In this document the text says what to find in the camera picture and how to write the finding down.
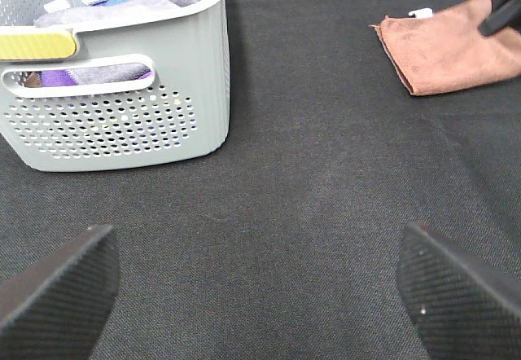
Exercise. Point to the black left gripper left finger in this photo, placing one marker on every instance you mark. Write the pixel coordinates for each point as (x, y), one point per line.
(57, 309)

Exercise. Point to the brown towel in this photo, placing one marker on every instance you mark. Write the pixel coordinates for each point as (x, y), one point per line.
(446, 52)

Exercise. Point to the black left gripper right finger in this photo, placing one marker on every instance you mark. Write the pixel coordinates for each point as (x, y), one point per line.
(462, 307)

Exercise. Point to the purple towel in basket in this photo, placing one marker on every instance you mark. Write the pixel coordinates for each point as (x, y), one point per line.
(106, 74)

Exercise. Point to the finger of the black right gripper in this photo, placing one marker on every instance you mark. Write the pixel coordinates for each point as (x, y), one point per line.
(504, 14)

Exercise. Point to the grey perforated laundry basket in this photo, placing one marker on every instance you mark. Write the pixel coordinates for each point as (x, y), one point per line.
(179, 112)

